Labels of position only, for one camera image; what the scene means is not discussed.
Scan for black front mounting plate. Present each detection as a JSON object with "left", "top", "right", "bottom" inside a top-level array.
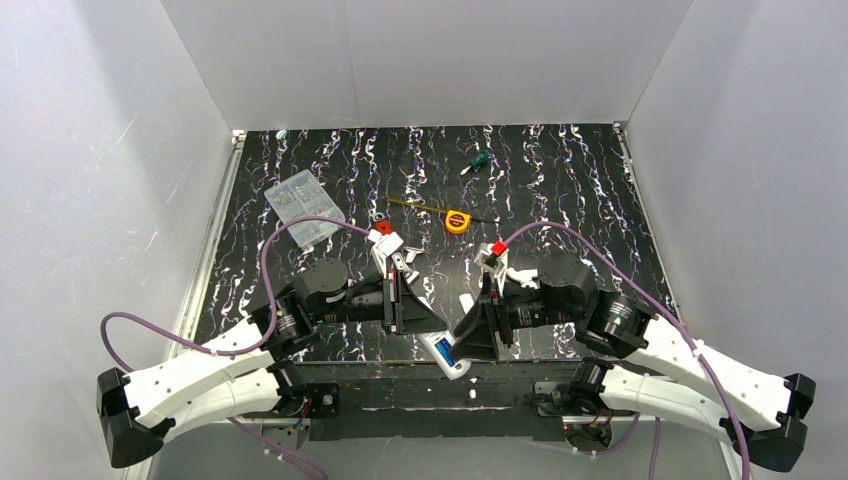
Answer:
[{"left": 242, "top": 360, "right": 639, "bottom": 443}]

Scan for white plastic faucet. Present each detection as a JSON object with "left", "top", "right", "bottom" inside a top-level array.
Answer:
[{"left": 506, "top": 267, "right": 539, "bottom": 289}]

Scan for green handled screwdriver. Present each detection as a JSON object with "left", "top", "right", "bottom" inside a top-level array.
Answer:
[{"left": 460, "top": 150, "right": 491, "bottom": 176}]

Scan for yellow tape measure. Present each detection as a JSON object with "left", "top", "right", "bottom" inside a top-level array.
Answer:
[{"left": 387, "top": 198, "right": 498, "bottom": 235}]

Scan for white remote control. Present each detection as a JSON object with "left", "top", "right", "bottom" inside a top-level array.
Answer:
[{"left": 415, "top": 330, "right": 471, "bottom": 380}]

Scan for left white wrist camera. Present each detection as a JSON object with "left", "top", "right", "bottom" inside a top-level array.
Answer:
[{"left": 366, "top": 220, "right": 404, "bottom": 277}]

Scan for blue AAA battery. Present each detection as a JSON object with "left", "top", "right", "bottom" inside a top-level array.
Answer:
[{"left": 435, "top": 338, "right": 462, "bottom": 370}]

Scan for clear plastic screw box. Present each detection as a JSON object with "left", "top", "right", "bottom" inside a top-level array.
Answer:
[{"left": 264, "top": 170, "right": 345, "bottom": 251}]

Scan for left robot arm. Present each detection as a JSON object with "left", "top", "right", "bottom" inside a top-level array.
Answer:
[{"left": 97, "top": 259, "right": 466, "bottom": 469}]

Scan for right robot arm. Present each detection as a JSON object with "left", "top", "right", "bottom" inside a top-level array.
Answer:
[{"left": 450, "top": 245, "right": 816, "bottom": 473}]

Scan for white battery cover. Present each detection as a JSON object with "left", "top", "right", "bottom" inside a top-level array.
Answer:
[{"left": 459, "top": 293, "right": 475, "bottom": 314}]

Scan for red adjustable wrench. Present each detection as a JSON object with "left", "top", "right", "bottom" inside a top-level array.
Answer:
[{"left": 372, "top": 213, "right": 427, "bottom": 285}]

